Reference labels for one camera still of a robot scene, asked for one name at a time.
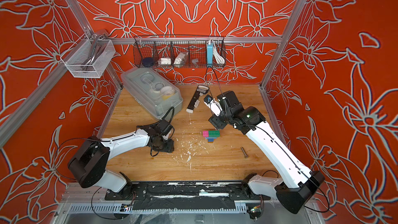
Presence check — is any black wire basket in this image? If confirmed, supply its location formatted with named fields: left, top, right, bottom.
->
left=133, top=35, right=227, bottom=68

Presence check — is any white mesh basket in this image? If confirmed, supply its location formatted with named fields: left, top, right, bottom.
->
left=61, top=38, right=116, bottom=79

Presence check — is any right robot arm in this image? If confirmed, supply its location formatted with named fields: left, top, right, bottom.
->
left=204, top=91, right=325, bottom=214

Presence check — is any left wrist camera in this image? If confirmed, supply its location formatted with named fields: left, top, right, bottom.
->
left=164, top=127, right=175, bottom=140

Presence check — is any light blue box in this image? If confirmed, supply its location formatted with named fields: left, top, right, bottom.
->
left=206, top=40, right=214, bottom=67

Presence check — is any clear plastic storage box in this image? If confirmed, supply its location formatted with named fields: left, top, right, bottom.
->
left=121, top=67, right=183, bottom=119

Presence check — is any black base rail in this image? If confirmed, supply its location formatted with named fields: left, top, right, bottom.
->
left=105, top=180, right=266, bottom=213

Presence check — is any dark round jar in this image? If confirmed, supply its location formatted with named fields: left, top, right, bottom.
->
left=142, top=57, right=154, bottom=67

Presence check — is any black white power strip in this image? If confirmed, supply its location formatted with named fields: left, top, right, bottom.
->
left=186, top=85, right=209, bottom=114

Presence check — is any green lego brick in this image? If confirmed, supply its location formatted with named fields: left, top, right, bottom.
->
left=208, top=131, right=220, bottom=137

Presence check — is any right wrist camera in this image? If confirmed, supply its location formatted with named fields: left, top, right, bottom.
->
left=204, top=94, right=222, bottom=116

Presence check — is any steel bolt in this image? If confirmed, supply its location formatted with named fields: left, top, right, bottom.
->
left=241, top=147, right=249, bottom=159

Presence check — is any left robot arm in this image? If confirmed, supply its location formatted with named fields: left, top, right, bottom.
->
left=67, top=107, right=175, bottom=202

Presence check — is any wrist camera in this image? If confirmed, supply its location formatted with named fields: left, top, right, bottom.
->
left=204, top=94, right=222, bottom=116
left=164, top=127, right=175, bottom=140

